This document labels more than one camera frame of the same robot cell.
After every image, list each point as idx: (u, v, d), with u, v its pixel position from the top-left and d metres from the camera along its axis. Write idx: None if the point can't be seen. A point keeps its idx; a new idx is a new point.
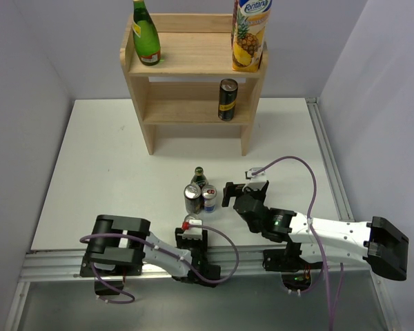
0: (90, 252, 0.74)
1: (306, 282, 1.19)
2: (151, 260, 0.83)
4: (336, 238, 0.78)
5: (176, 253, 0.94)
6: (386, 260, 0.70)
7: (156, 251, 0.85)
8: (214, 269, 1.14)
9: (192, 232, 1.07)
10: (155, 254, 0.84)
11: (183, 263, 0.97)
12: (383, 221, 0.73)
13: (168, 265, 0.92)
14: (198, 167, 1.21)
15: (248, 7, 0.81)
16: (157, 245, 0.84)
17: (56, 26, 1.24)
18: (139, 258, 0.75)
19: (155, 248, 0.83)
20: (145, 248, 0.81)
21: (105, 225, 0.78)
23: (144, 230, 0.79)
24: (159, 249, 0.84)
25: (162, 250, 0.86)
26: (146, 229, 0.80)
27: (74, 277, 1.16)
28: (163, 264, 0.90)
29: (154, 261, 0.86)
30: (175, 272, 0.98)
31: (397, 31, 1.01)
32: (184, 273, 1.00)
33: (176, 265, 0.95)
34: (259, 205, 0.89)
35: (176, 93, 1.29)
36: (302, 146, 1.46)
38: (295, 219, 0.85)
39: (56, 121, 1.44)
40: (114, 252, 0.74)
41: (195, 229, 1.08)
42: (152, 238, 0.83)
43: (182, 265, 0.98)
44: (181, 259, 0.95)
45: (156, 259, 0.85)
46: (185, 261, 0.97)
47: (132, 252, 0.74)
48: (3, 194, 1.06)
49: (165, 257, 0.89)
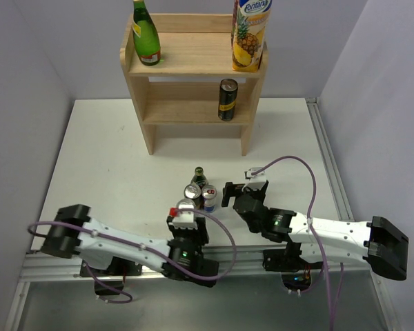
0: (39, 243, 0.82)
1: (306, 282, 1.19)
2: (94, 249, 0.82)
4: (336, 237, 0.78)
5: (136, 242, 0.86)
6: (386, 259, 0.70)
7: (101, 238, 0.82)
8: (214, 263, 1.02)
9: (182, 219, 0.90)
10: (99, 241, 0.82)
11: (151, 252, 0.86)
12: (383, 221, 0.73)
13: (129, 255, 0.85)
14: (198, 167, 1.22)
15: (248, 7, 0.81)
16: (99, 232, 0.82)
17: (56, 26, 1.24)
18: (70, 247, 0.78)
19: (94, 235, 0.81)
20: (83, 236, 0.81)
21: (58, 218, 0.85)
23: (82, 217, 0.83)
24: (100, 235, 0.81)
25: (107, 238, 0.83)
26: (85, 216, 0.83)
27: (74, 277, 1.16)
28: (120, 254, 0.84)
29: (106, 251, 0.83)
30: (150, 265, 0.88)
31: (397, 31, 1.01)
32: (158, 265, 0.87)
33: (142, 254, 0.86)
34: (259, 205, 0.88)
35: (176, 93, 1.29)
36: (302, 146, 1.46)
38: (295, 219, 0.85)
39: (56, 121, 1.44)
40: (52, 240, 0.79)
41: (185, 216, 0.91)
42: (94, 225, 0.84)
43: (151, 255, 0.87)
44: (144, 248, 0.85)
45: (103, 248, 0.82)
46: (152, 249, 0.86)
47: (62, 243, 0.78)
48: (3, 193, 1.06)
49: (116, 246, 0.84)
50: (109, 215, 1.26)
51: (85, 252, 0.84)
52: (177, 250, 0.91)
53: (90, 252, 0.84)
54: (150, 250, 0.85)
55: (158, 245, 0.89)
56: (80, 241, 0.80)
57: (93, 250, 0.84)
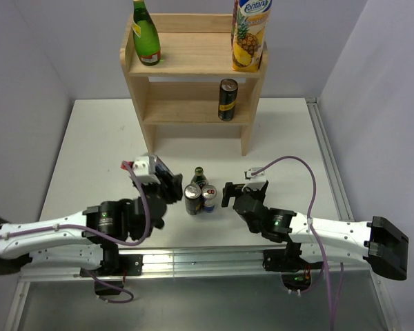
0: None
1: (306, 282, 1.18)
2: (14, 248, 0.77)
4: (336, 237, 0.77)
5: (50, 225, 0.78)
6: (386, 259, 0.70)
7: (16, 236, 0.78)
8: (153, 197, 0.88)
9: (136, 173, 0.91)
10: (14, 241, 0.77)
11: (67, 228, 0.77)
12: (384, 221, 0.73)
13: (47, 241, 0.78)
14: (198, 167, 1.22)
15: (248, 7, 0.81)
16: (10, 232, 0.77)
17: (56, 26, 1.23)
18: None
19: (7, 237, 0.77)
20: None
21: None
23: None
24: (9, 235, 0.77)
25: (18, 234, 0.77)
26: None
27: (74, 277, 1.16)
28: (38, 243, 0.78)
29: (26, 247, 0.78)
30: (76, 241, 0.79)
31: (397, 31, 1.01)
32: (79, 236, 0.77)
33: (59, 233, 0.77)
34: (259, 205, 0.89)
35: (176, 93, 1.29)
36: (302, 146, 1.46)
38: (295, 219, 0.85)
39: (56, 121, 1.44)
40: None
41: (139, 166, 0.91)
42: (7, 229, 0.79)
43: (69, 230, 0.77)
44: (56, 227, 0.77)
45: (21, 245, 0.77)
46: (65, 225, 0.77)
47: None
48: (3, 193, 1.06)
49: (30, 237, 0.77)
50: None
51: (12, 256, 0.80)
52: (101, 212, 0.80)
53: (16, 254, 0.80)
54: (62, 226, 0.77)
55: (77, 218, 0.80)
56: None
57: (20, 252, 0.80)
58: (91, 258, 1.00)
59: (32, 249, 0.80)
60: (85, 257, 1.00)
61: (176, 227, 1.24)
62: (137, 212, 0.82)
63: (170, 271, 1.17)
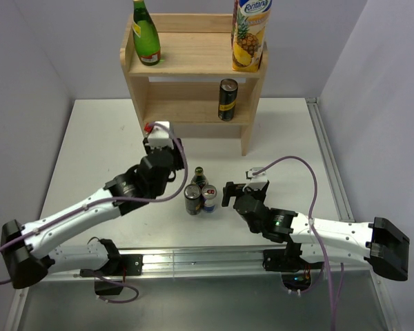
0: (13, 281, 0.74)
1: (306, 282, 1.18)
2: (48, 240, 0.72)
4: (337, 238, 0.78)
5: (77, 206, 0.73)
6: (388, 261, 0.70)
7: (46, 228, 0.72)
8: (163, 150, 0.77)
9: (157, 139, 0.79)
10: (46, 232, 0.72)
11: (97, 203, 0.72)
12: (386, 222, 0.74)
13: (81, 223, 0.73)
14: (198, 167, 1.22)
15: (248, 7, 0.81)
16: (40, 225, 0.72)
17: (56, 26, 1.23)
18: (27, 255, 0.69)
19: (38, 231, 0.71)
20: (31, 239, 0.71)
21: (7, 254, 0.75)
23: (15, 230, 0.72)
24: (40, 229, 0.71)
25: (51, 223, 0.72)
26: (16, 229, 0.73)
27: (74, 277, 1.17)
28: (74, 226, 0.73)
29: (61, 234, 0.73)
30: (111, 214, 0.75)
31: (397, 30, 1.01)
32: (112, 207, 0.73)
33: (91, 211, 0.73)
34: (259, 205, 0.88)
35: (176, 94, 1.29)
36: (302, 146, 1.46)
38: (297, 220, 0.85)
39: (56, 120, 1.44)
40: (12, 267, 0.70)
41: (159, 132, 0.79)
42: (32, 225, 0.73)
43: (99, 205, 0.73)
44: (85, 206, 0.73)
45: (56, 234, 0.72)
46: (94, 201, 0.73)
47: (18, 256, 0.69)
48: (3, 193, 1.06)
49: (63, 223, 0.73)
50: None
51: (45, 251, 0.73)
52: (120, 183, 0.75)
53: (50, 248, 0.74)
54: (92, 202, 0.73)
55: (99, 194, 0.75)
56: (30, 245, 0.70)
57: (54, 245, 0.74)
58: (99, 254, 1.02)
59: (66, 238, 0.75)
60: (94, 252, 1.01)
61: (176, 227, 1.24)
62: (147, 165, 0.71)
63: (170, 271, 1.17)
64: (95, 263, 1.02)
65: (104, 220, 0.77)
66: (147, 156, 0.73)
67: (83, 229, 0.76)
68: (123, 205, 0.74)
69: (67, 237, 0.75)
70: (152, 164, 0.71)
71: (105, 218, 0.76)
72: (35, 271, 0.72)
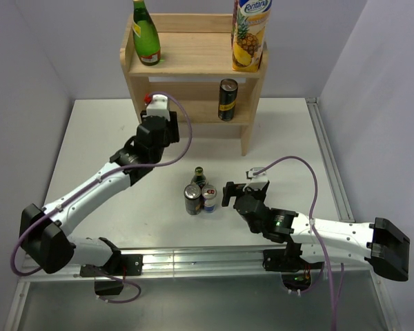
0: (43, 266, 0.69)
1: (306, 282, 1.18)
2: (73, 214, 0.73)
4: (337, 238, 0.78)
5: (91, 180, 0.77)
6: (388, 261, 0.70)
7: (67, 203, 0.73)
8: (155, 116, 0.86)
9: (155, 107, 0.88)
10: (70, 206, 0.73)
11: (111, 173, 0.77)
12: (386, 223, 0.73)
13: (99, 194, 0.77)
14: (198, 167, 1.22)
15: (248, 7, 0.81)
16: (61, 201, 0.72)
17: (56, 25, 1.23)
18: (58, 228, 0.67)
19: (61, 207, 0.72)
20: (56, 216, 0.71)
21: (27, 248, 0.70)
23: (35, 212, 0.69)
24: (63, 203, 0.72)
25: (72, 198, 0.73)
26: (37, 209, 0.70)
27: (74, 277, 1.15)
28: (93, 198, 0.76)
29: (83, 207, 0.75)
30: (123, 183, 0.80)
31: (397, 30, 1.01)
32: (123, 175, 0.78)
33: (105, 182, 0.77)
34: (261, 205, 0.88)
35: (176, 93, 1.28)
36: (302, 146, 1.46)
38: (297, 220, 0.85)
39: (56, 120, 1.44)
40: (43, 246, 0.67)
41: (159, 102, 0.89)
42: (52, 205, 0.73)
43: (112, 175, 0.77)
44: (100, 178, 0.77)
45: (79, 207, 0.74)
46: (107, 172, 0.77)
47: (48, 232, 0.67)
48: (3, 193, 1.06)
49: (83, 196, 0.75)
50: (110, 215, 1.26)
51: (71, 227, 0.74)
52: (122, 155, 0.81)
53: (74, 225, 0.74)
54: (107, 173, 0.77)
55: (107, 167, 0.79)
56: (58, 221, 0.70)
57: (76, 221, 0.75)
58: (104, 247, 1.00)
59: (85, 213, 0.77)
60: (100, 244, 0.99)
61: (176, 227, 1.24)
62: (145, 131, 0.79)
63: (170, 271, 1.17)
64: (101, 256, 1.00)
65: (116, 191, 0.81)
66: (143, 125, 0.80)
67: (100, 201, 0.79)
68: (132, 174, 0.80)
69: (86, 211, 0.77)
70: (150, 129, 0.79)
71: (117, 189, 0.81)
72: (63, 249, 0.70)
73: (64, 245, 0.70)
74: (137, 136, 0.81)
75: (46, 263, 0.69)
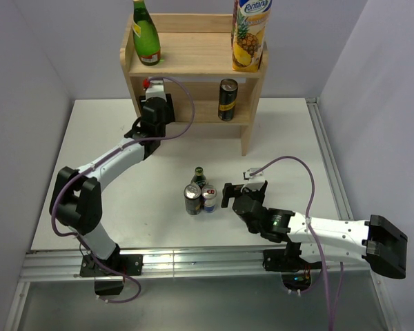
0: (81, 221, 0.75)
1: (306, 282, 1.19)
2: (105, 174, 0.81)
4: (334, 236, 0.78)
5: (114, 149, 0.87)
6: (384, 258, 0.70)
7: (99, 165, 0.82)
8: (156, 98, 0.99)
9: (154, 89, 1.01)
10: (101, 167, 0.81)
11: (130, 143, 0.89)
12: (381, 219, 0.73)
13: (123, 161, 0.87)
14: (198, 167, 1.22)
15: (248, 7, 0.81)
16: (94, 163, 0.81)
17: (56, 26, 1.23)
18: (94, 182, 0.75)
19: (94, 167, 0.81)
20: (91, 174, 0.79)
21: (65, 209, 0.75)
23: (71, 171, 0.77)
24: (96, 163, 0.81)
25: (102, 161, 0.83)
26: (73, 169, 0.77)
27: (74, 277, 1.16)
28: (119, 163, 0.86)
29: (111, 170, 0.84)
30: (139, 154, 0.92)
31: (397, 31, 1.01)
32: (140, 146, 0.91)
33: (127, 150, 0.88)
34: (257, 205, 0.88)
35: (175, 85, 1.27)
36: (302, 146, 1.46)
38: (294, 219, 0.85)
39: (56, 120, 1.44)
40: (80, 200, 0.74)
41: (156, 87, 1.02)
42: (83, 167, 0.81)
43: (131, 145, 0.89)
44: (122, 146, 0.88)
45: (107, 169, 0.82)
46: (127, 143, 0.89)
47: (87, 185, 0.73)
48: (3, 192, 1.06)
49: (112, 161, 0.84)
50: (109, 215, 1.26)
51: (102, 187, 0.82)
52: (134, 134, 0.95)
53: (103, 186, 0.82)
54: (127, 143, 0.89)
55: (124, 140, 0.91)
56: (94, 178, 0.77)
57: (105, 183, 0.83)
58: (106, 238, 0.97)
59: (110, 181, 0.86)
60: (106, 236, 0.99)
61: (176, 227, 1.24)
62: (151, 111, 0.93)
63: (170, 271, 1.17)
64: (105, 247, 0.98)
65: (131, 163, 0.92)
66: (147, 107, 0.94)
67: (121, 169, 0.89)
68: (145, 147, 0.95)
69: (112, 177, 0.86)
70: (154, 109, 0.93)
71: (133, 161, 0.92)
72: (96, 205, 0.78)
73: (96, 203, 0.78)
74: (143, 116, 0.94)
75: (82, 218, 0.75)
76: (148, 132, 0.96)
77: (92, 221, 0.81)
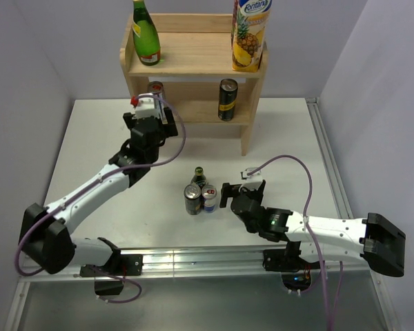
0: (47, 264, 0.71)
1: (306, 282, 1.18)
2: (76, 212, 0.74)
4: (332, 235, 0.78)
5: (92, 180, 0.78)
6: (382, 256, 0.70)
7: (70, 202, 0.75)
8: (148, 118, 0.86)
9: (144, 107, 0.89)
10: (72, 205, 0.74)
11: (112, 173, 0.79)
12: (379, 216, 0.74)
13: (100, 194, 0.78)
14: (198, 167, 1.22)
15: (248, 7, 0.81)
16: (65, 200, 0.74)
17: (56, 25, 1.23)
18: (61, 225, 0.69)
19: (64, 205, 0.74)
20: (60, 214, 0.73)
21: (31, 251, 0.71)
23: (39, 209, 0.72)
24: (66, 202, 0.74)
25: (74, 197, 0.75)
26: (41, 208, 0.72)
27: (74, 277, 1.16)
28: (95, 196, 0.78)
29: (85, 206, 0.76)
30: (123, 183, 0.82)
31: (398, 31, 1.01)
32: (123, 175, 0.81)
33: (106, 182, 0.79)
34: (255, 204, 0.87)
35: (174, 89, 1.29)
36: (302, 146, 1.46)
38: (292, 218, 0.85)
39: (56, 120, 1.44)
40: (45, 245, 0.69)
41: (145, 105, 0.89)
42: (54, 205, 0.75)
43: (112, 175, 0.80)
44: (101, 178, 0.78)
45: (81, 206, 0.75)
46: (108, 172, 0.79)
47: (52, 229, 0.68)
48: (3, 192, 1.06)
49: (86, 195, 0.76)
50: (109, 216, 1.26)
51: (73, 226, 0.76)
52: (121, 158, 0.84)
53: (76, 223, 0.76)
54: (108, 174, 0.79)
55: (107, 167, 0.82)
56: (61, 218, 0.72)
57: (77, 221, 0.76)
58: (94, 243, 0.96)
59: (86, 214, 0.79)
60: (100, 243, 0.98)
61: (176, 227, 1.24)
62: (140, 134, 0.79)
63: (170, 271, 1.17)
64: (101, 256, 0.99)
65: (115, 191, 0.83)
66: (136, 129, 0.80)
67: (101, 201, 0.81)
68: (131, 174, 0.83)
69: (88, 210, 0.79)
70: (143, 132, 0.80)
71: (116, 189, 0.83)
72: (65, 247, 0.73)
73: (66, 242, 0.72)
74: (131, 139, 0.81)
75: (49, 258, 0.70)
76: (136, 157, 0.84)
77: (64, 258, 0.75)
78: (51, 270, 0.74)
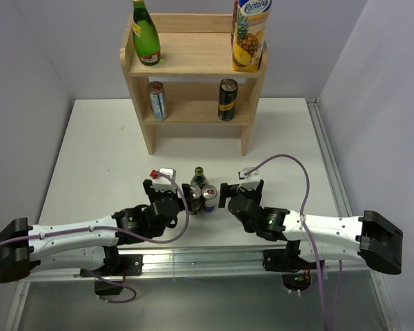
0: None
1: (306, 282, 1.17)
2: (50, 247, 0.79)
4: (328, 233, 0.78)
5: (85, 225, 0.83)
6: (378, 253, 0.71)
7: (51, 236, 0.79)
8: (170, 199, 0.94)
9: (161, 181, 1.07)
10: (50, 239, 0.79)
11: (104, 229, 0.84)
12: (375, 214, 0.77)
13: (81, 241, 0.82)
14: (198, 167, 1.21)
15: (248, 7, 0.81)
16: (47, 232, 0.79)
17: (56, 25, 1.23)
18: (26, 254, 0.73)
19: (43, 236, 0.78)
20: (34, 242, 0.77)
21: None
23: (23, 228, 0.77)
24: (47, 234, 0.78)
25: (56, 234, 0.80)
26: (24, 227, 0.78)
27: (74, 277, 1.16)
28: (75, 243, 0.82)
29: (61, 245, 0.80)
30: (107, 241, 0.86)
31: (397, 31, 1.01)
32: (114, 236, 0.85)
33: (94, 234, 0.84)
34: (252, 204, 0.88)
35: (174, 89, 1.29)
36: (302, 146, 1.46)
38: (289, 217, 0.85)
39: (56, 120, 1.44)
40: (4, 263, 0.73)
41: (163, 179, 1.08)
42: (38, 229, 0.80)
43: (103, 231, 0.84)
44: (92, 228, 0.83)
45: (57, 243, 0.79)
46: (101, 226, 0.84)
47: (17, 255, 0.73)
48: (3, 191, 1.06)
49: (68, 236, 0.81)
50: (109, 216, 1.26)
51: (41, 256, 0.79)
52: (125, 217, 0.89)
53: (43, 256, 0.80)
54: (100, 228, 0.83)
55: (106, 221, 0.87)
56: (32, 247, 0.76)
57: (47, 254, 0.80)
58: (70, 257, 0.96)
59: (60, 251, 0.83)
60: (90, 256, 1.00)
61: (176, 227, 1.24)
62: (155, 212, 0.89)
63: (170, 272, 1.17)
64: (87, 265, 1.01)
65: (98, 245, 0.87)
66: (156, 205, 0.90)
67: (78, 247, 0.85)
68: (123, 237, 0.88)
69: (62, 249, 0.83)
70: (159, 212, 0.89)
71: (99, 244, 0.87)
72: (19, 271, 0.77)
73: (22, 270, 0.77)
74: (148, 207, 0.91)
75: (2, 272, 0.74)
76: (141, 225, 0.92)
77: (16, 276, 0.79)
78: None
